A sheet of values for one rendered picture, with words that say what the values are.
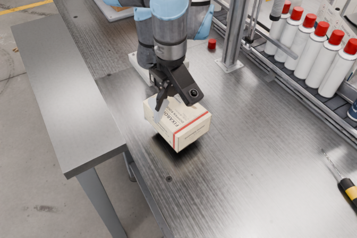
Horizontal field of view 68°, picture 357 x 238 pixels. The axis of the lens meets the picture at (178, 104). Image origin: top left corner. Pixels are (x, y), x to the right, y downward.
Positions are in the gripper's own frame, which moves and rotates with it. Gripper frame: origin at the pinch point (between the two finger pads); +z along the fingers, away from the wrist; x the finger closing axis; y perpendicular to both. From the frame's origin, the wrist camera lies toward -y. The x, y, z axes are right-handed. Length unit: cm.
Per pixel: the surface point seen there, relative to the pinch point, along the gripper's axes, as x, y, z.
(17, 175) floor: 59, 85, 93
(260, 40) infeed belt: -54, 12, 5
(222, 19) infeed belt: -54, 34, 5
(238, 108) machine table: -23.1, -5.0, 10.3
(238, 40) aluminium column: -38.2, 11.5, -1.9
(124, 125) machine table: 11.2, 13.1, 10.2
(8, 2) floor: -2, 321, 93
